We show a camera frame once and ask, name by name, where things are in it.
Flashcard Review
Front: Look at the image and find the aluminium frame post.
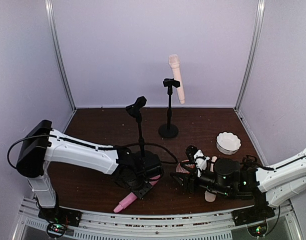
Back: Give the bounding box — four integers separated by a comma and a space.
234, 0, 265, 112
45, 0, 77, 111

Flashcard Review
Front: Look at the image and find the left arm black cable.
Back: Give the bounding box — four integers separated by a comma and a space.
7, 134, 180, 171

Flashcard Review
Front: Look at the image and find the black microphone stand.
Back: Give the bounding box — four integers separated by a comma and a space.
240, 155, 258, 171
125, 96, 159, 163
158, 78, 180, 139

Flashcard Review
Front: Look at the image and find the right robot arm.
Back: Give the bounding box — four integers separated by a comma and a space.
170, 145, 306, 208

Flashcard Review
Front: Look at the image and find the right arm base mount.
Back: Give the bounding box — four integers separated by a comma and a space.
231, 206, 275, 238

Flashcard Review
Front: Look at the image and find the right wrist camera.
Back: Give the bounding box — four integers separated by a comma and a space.
185, 145, 210, 177

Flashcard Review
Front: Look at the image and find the red patterned bowl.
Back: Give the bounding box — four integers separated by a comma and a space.
176, 159, 195, 174

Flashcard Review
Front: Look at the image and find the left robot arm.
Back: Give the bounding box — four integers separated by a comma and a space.
16, 120, 164, 213

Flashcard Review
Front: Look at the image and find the cream microphone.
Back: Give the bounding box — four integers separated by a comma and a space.
205, 156, 217, 203
168, 54, 185, 104

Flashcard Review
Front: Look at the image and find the white scalloped bowl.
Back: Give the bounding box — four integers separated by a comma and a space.
216, 132, 241, 155

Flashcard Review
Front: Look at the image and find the right aluminium frame post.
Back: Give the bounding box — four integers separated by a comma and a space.
234, 0, 265, 112

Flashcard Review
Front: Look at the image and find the pink microphone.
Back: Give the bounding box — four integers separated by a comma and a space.
113, 175, 161, 213

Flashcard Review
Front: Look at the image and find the left aluminium frame post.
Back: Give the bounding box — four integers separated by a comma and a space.
45, 0, 77, 111

